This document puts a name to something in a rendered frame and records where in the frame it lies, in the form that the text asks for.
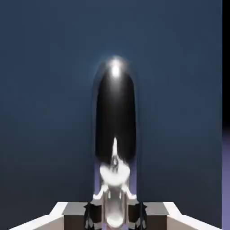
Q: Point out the dark blue cabinet door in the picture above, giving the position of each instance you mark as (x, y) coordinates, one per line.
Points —
(45, 107)

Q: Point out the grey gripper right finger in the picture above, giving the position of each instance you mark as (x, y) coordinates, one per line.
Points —
(158, 215)

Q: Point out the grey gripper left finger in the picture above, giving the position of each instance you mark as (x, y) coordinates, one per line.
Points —
(71, 215)

